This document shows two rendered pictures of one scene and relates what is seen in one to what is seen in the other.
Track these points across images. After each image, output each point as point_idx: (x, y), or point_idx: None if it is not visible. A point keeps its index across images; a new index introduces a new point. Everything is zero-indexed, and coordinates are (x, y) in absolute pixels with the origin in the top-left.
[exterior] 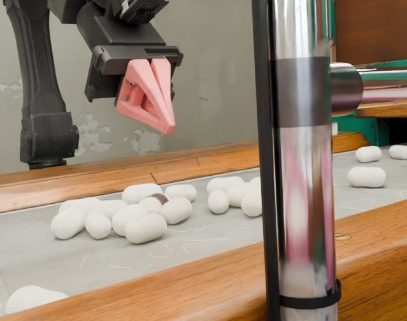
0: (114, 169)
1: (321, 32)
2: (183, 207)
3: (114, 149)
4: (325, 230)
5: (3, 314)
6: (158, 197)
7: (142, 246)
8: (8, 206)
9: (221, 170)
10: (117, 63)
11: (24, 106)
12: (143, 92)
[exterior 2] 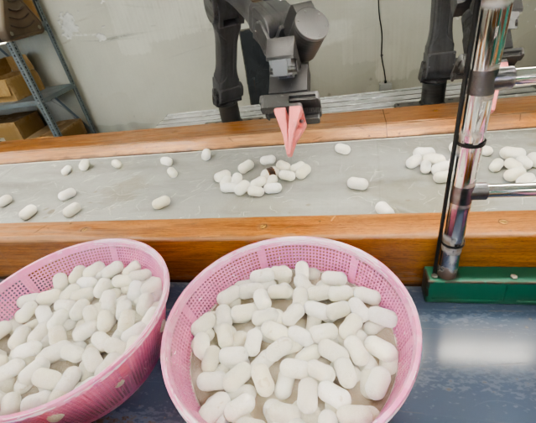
0: None
1: (468, 182)
2: None
3: (522, 18)
4: (457, 231)
5: (376, 203)
6: None
7: (439, 185)
8: (396, 133)
9: None
10: (470, 66)
11: (426, 45)
12: None
